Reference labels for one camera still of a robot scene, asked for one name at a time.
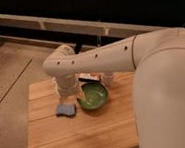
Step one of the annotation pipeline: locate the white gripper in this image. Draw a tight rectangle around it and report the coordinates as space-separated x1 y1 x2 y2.
54 74 86 101

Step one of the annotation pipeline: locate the white ceramic cup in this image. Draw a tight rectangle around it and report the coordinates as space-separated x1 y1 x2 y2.
101 72 114 87

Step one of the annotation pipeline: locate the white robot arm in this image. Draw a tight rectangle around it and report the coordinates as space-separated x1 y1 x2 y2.
43 27 185 148

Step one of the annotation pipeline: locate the green ceramic bowl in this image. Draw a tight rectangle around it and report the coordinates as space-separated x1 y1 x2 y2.
77 82 109 110

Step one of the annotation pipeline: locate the black and white brush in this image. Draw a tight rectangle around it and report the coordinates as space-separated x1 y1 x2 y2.
78 73 101 82

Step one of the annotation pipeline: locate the blue sponge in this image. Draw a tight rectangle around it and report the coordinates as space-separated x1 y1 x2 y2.
55 104 76 117

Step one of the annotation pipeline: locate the white shelf rail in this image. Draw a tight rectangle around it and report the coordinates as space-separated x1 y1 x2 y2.
0 14 162 38

